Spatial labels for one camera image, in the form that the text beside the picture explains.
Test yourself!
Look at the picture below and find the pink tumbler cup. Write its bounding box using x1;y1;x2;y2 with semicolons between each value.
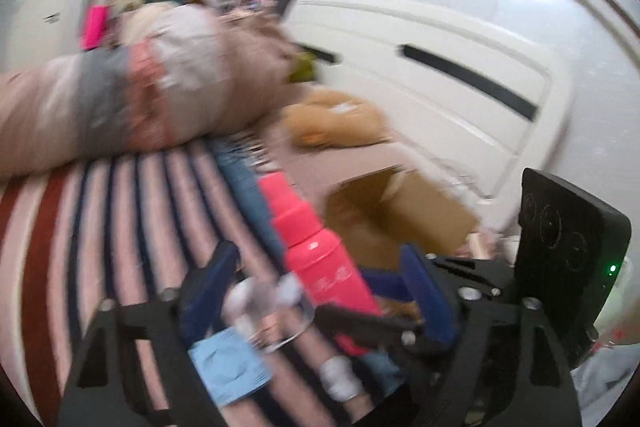
81;0;111;51

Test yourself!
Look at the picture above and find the striped bed blanket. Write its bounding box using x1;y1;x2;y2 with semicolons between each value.
1;139;384;426

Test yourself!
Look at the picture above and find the rolled patchwork quilt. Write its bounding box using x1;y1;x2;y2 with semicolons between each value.
1;2;303;180

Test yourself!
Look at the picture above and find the white bed headboard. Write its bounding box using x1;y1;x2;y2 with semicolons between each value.
284;0;574;230

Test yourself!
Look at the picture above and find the light blue square device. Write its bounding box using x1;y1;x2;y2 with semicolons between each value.
189;327;272;407

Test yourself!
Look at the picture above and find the clear tape roll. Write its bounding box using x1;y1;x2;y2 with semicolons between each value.
222;273;314;353

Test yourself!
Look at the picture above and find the cardboard box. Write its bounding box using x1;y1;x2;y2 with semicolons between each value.
324;166;480;272

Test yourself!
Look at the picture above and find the green plush toy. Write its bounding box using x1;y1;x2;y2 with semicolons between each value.
288;51;316;83

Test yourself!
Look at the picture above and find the pink red spray bottle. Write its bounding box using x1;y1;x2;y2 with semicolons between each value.
258;171;384;357

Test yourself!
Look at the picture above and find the tan plush toy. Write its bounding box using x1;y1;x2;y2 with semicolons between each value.
281;88;390;147

